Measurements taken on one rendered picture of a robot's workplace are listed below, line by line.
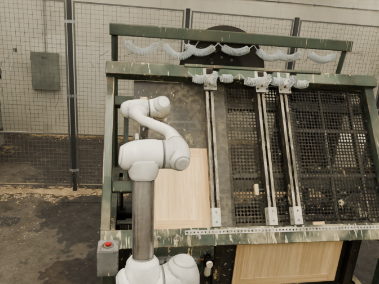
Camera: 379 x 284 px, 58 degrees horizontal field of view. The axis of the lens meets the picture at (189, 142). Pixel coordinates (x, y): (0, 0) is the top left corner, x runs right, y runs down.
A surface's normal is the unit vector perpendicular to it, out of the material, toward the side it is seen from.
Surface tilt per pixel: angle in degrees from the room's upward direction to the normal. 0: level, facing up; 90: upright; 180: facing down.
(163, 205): 56
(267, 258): 90
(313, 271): 90
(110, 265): 90
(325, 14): 90
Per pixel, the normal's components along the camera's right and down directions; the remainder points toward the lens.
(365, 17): 0.12, 0.30
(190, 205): 0.18, -0.29
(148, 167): 0.33, 0.25
